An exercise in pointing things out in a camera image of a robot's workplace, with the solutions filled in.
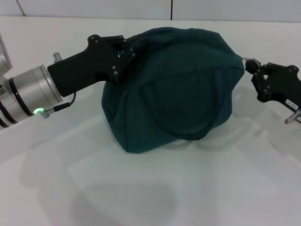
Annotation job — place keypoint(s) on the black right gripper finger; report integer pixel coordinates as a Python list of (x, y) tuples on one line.
[(259, 86), (258, 67)]

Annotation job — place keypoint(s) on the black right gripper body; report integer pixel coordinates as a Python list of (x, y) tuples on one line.
[(282, 84)]

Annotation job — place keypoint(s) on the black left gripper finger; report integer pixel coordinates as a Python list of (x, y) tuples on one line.
[(115, 43), (128, 63)]

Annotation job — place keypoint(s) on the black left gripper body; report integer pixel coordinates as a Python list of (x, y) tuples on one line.
[(84, 68)]

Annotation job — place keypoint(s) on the teal blue lunch bag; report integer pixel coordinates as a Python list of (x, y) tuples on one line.
[(178, 89)]

